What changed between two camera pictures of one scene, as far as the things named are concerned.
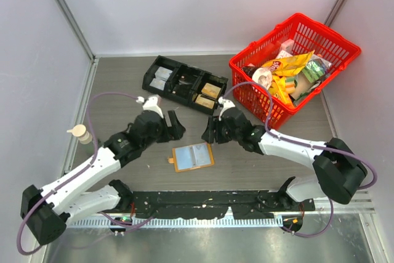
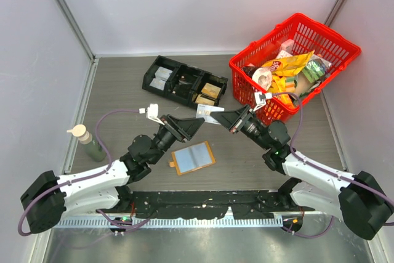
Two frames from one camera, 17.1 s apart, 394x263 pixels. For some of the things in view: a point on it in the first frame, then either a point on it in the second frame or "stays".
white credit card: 202,154 to 204,111
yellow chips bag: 281,68 stays
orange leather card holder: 191,156 stays
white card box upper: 163,73 stays
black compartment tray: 184,84 stays
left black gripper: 176,130 to 183,129
